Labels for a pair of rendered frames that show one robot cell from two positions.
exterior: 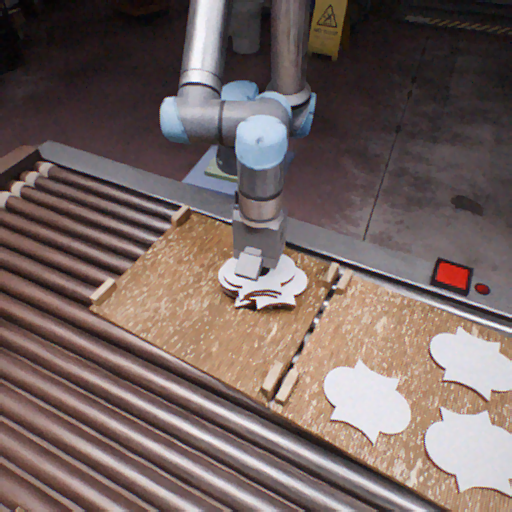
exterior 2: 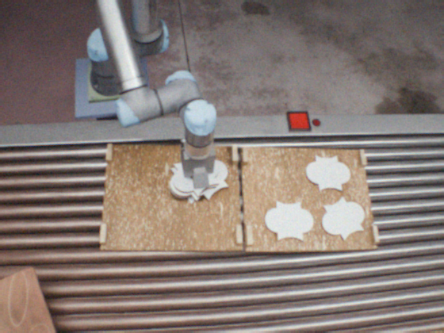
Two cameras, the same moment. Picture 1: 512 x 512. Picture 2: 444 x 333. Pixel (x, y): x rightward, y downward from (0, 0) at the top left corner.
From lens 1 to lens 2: 73 cm
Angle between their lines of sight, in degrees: 27
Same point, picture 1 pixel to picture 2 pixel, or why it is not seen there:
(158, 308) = (143, 227)
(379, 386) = (292, 210)
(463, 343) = (321, 165)
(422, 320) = (296, 159)
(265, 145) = (210, 123)
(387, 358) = (288, 192)
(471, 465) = (345, 226)
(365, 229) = (186, 60)
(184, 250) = (129, 179)
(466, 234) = (264, 36)
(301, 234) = not seen: hidden behind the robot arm
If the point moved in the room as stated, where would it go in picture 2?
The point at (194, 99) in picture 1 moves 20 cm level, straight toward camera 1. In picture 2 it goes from (139, 99) to (189, 155)
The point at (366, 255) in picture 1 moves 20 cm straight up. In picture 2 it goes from (245, 127) to (253, 90)
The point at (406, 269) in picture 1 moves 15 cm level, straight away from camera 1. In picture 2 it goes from (272, 127) to (269, 91)
